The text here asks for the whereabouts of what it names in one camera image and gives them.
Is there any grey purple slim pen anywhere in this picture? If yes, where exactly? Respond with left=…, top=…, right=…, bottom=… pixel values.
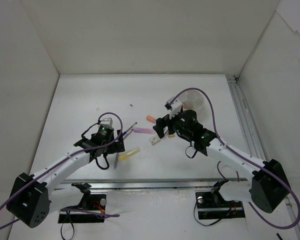
left=113, top=153, right=120, bottom=169

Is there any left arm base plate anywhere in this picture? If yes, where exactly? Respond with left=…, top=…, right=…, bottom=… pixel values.
left=57, top=183, right=107, bottom=224

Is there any yellow highlighter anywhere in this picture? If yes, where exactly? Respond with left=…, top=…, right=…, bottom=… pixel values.
left=118, top=147, right=140, bottom=161

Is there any orange cap highlighter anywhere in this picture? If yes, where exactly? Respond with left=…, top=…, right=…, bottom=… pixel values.
left=146, top=115, right=156, bottom=124

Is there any aluminium side rail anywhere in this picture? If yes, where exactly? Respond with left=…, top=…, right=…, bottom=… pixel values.
left=225, top=75, right=300, bottom=240

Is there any purple highlighter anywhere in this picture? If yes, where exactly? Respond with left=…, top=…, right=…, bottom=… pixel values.
left=132, top=127, right=155, bottom=134

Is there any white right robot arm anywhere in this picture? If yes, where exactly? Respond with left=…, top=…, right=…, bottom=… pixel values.
left=153, top=110, right=290, bottom=214

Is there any white staples box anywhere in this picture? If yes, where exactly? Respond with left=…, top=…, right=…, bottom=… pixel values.
left=149, top=135, right=161, bottom=146

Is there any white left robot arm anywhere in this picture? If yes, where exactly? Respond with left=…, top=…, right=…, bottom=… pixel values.
left=6, top=124, right=125, bottom=228

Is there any white round compartment organizer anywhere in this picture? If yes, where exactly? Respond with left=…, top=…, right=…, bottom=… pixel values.
left=179, top=90, right=205, bottom=114

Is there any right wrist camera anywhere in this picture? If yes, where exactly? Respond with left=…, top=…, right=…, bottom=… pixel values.
left=164, top=97, right=183, bottom=120

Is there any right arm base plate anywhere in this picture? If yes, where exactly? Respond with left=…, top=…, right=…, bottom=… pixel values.
left=193, top=180, right=246, bottom=227

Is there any red gel pen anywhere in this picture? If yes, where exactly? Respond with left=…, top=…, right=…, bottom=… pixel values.
left=123, top=130, right=133, bottom=140

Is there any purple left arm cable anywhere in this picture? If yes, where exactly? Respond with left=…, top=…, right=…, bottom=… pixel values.
left=0, top=112, right=127, bottom=232

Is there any aluminium front rail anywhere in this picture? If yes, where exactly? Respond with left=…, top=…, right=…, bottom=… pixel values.
left=57, top=177, right=248, bottom=192

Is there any blue gel pen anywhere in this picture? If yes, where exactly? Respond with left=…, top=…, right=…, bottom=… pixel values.
left=122, top=122, right=138, bottom=137

